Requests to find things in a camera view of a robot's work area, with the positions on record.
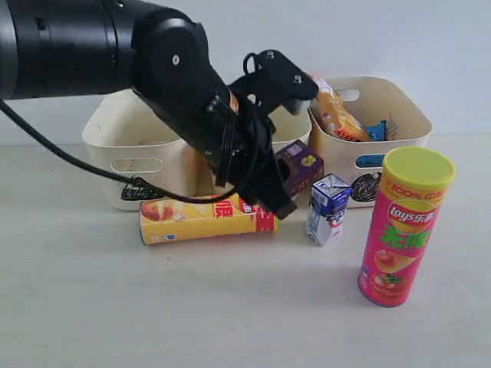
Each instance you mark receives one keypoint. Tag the cream plastic bin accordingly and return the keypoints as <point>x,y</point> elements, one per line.
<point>125,137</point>
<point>370,100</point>
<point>289,128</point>

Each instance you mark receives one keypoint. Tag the purple small carton box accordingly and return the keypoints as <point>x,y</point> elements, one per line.
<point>300,167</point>

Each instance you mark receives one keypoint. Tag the left cream plastic bin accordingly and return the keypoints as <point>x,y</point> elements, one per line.
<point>125,137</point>

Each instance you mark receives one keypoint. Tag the blue instant noodle bag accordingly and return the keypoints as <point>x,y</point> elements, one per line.
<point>383,138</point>

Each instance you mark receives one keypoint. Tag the blue white milk carton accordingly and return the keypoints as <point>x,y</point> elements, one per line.
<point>326,209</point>

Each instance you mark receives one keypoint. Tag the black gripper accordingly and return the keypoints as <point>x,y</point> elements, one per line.
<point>237,144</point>

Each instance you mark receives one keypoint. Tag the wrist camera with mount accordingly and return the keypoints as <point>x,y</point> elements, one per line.
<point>275,81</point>

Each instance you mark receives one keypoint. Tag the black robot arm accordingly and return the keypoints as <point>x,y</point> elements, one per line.
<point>77,48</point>

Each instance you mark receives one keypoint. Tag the right cream plastic bin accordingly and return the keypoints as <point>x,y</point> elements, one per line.
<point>370,100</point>

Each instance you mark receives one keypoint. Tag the orange instant noodle bag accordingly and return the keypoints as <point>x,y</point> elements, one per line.
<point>329,112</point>

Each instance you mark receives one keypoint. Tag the pink Lays chips can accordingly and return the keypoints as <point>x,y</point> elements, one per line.
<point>414,183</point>

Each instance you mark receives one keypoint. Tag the yellow Lays chips can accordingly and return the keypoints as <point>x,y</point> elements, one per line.
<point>168,220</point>

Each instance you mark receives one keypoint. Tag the middle cream plastic bin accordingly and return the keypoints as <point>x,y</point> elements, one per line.
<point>289,128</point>

